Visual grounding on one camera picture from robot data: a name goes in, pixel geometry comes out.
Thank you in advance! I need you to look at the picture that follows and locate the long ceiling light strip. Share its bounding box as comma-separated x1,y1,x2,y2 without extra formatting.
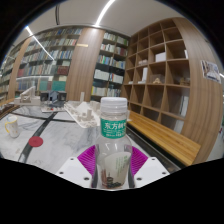
94,0,116,27

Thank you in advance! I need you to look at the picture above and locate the white ramp architectural model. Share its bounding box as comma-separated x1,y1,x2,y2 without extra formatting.
14,85,43,107

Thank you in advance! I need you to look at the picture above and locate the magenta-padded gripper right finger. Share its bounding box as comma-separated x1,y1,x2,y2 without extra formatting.
129,145,171,189

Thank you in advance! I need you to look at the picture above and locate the white city architectural model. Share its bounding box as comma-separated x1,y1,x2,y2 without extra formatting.
63,91,103,129

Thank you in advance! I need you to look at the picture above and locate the tall bookshelf wall with books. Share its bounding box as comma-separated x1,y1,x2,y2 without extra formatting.
0,26,131,103

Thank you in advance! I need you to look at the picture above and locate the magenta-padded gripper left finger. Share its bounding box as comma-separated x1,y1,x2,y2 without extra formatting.
55,144,98,189

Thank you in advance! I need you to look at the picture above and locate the flat round red coaster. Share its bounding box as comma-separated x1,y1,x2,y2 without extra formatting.
28,135,44,148

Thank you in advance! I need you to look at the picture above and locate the wooden cubby shelf unit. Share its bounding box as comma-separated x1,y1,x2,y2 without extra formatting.
120,17,224,164

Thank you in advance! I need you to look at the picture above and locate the clear plastic bottle green label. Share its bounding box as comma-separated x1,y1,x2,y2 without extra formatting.
94,96,134,191

